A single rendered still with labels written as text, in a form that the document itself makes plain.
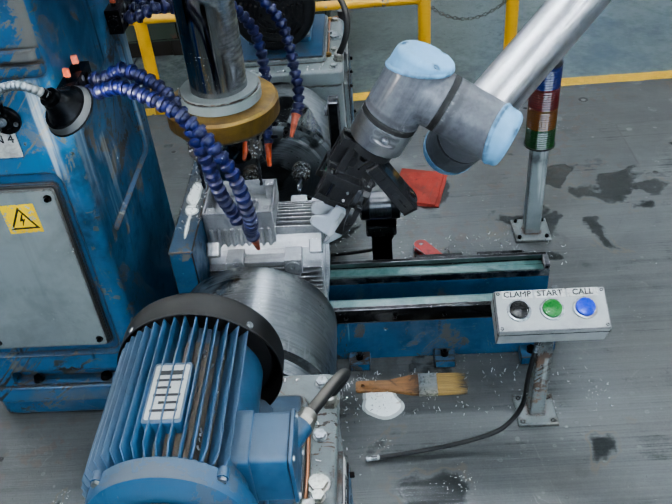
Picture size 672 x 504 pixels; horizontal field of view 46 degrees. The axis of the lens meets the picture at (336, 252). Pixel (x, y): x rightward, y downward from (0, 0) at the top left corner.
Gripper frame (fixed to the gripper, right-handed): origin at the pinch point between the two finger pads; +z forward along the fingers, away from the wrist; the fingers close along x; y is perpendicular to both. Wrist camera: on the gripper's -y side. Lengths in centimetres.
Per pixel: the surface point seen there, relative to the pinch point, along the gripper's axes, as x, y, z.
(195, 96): -2.6, 29.8, -13.9
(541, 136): -33, -38, -19
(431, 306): 1.2, -22.7, 5.4
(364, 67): -289, -58, 92
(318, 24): -71, 7, -6
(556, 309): 18.3, -30.8, -15.7
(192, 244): 7.1, 21.9, 5.9
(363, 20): -353, -58, 92
